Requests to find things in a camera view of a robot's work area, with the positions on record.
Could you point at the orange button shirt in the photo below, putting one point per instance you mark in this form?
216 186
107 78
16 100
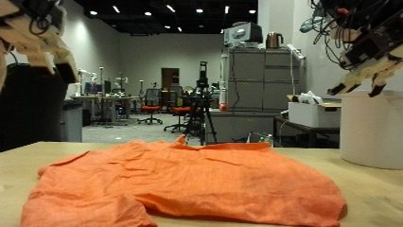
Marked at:
189 183

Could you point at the white power strip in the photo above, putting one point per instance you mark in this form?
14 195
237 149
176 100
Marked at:
296 51

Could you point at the copper kettle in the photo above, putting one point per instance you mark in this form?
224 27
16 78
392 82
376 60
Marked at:
273 41

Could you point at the white crumpled bags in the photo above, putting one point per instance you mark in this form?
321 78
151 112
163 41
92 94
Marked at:
310 97

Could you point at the background work desk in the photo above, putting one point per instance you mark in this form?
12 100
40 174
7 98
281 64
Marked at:
106 98

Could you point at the white storage box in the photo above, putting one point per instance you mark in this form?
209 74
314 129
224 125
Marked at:
313 115

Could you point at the grey bin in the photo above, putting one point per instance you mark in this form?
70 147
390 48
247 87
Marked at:
72 123

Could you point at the tall grey filing cabinet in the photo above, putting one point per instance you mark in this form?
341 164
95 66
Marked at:
260 82

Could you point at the grey boxy appliance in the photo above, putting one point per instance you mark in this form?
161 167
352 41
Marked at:
244 33

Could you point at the dark side table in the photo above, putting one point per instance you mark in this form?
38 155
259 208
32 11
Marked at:
310 130

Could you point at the brown door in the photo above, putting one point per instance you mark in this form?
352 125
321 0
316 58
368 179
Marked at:
169 78

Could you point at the orange seat office chair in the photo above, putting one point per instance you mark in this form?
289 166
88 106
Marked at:
151 108
180 110

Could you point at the green bottle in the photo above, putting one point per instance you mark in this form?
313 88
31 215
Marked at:
269 138

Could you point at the red ball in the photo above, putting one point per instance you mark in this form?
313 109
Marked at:
224 107

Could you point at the low grey cabinet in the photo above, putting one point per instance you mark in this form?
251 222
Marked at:
240 124

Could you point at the black camera tripod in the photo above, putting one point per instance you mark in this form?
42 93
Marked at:
203 104

